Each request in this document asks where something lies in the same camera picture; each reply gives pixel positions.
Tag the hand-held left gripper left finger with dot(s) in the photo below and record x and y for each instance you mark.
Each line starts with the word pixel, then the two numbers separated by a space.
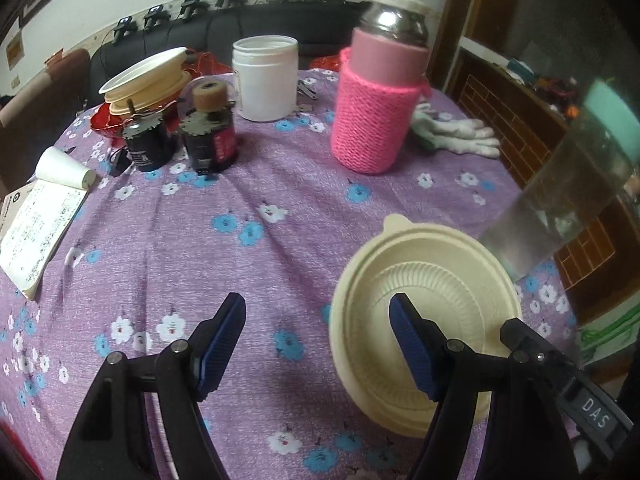
pixel 220 350

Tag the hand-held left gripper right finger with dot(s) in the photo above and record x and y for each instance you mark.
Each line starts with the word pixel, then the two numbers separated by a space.
pixel 415 350

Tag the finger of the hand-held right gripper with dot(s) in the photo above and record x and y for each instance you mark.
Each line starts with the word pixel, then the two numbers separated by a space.
pixel 520 335

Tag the cream plastic lid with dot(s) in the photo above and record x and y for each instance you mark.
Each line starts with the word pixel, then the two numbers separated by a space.
pixel 370 320

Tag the purple floral tablecloth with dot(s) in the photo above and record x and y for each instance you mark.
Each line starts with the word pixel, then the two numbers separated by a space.
pixel 200 240

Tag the clear bottle with mint lid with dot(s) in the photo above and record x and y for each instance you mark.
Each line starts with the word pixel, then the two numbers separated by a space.
pixel 565 180

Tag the black motor with cork wheel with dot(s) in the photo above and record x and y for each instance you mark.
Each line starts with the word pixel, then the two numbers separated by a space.
pixel 212 140

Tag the white work gloves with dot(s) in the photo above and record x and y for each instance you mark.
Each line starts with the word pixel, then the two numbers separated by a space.
pixel 457 132

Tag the black cylindrical motor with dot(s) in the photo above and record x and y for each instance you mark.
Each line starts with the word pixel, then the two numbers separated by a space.
pixel 147 147

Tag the brick-pattern wooden cabinet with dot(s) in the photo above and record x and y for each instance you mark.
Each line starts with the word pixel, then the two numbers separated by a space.
pixel 505 110

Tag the open paper notebook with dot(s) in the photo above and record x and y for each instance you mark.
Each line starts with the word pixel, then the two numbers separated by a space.
pixel 35 220

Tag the bottle in pink knit sleeve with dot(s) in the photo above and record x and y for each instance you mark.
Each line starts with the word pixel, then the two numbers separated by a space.
pixel 375 110

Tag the red plate under bowl stack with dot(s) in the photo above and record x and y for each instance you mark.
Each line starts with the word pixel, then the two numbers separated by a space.
pixel 102 122

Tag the white plastic jar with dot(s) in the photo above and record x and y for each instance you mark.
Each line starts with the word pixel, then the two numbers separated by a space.
pixel 265 80

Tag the white bowl with beige rim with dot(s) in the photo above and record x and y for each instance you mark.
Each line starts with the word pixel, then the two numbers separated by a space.
pixel 142 72

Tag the red plastic bag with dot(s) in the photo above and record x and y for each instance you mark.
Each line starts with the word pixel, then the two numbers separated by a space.
pixel 325 62

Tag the brown armchair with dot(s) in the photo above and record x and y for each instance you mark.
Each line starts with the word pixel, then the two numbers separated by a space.
pixel 45 85

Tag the black leather sofa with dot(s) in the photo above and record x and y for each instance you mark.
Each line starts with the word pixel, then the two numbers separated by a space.
pixel 210 30

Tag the orange wall notice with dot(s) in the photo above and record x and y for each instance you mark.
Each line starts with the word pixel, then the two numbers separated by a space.
pixel 15 50

